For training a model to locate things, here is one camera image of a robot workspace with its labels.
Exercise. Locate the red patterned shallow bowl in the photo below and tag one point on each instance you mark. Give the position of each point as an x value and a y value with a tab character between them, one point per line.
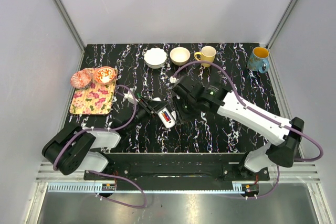
81	79

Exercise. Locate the left electronics connector box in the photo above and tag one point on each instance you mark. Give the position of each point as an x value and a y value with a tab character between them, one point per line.
108	187

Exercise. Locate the yellow mug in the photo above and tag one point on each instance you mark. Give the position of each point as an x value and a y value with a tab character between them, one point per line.
207	54

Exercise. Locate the cream round bowl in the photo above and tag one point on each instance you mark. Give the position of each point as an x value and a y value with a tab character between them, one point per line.
179	56

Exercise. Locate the floral rectangular tray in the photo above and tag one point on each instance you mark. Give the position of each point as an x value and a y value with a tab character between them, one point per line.
95	99

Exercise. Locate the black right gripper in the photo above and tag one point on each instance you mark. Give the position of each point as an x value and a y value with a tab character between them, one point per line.
183	116

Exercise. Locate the orange floral bowl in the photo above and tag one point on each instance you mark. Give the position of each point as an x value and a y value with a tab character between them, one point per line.
104	75

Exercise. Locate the aluminium frame post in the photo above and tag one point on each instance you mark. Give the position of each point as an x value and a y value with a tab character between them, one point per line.
289	9
69	23

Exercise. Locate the white remote control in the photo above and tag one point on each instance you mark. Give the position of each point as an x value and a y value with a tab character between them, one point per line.
173	116

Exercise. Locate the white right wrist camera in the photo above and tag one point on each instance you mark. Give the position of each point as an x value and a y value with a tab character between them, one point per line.
175	80

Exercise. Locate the blue floral mug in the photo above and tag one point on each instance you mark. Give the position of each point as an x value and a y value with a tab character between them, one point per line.
258	60

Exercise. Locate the white scalloped bowl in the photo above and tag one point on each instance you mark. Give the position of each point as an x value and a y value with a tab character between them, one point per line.
155	58

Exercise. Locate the electronics connector box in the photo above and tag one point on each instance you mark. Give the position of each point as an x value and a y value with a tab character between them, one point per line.
108	187
251	188

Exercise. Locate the aluminium front rail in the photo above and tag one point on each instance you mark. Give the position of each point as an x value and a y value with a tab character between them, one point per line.
147	187

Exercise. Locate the right aluminium frame post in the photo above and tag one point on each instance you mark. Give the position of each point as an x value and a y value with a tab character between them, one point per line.
289	9

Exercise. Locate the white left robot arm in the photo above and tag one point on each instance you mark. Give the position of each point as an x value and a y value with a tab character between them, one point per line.
71	148

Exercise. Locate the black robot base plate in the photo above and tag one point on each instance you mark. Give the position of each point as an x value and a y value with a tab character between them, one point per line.
206	170

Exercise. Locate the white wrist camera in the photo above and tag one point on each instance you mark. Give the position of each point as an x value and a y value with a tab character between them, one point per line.
130	94
175	80

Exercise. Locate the right electronics connector box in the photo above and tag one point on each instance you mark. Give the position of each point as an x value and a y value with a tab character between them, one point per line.
251	188

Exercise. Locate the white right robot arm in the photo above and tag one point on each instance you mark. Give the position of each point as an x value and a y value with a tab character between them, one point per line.
283	135

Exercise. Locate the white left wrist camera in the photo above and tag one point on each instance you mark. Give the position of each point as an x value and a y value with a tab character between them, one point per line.
130	94

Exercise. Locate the left aluminium frame post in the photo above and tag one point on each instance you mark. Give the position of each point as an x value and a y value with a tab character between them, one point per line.
69	23

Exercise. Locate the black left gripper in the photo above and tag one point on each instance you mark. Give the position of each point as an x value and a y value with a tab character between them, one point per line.
150	107

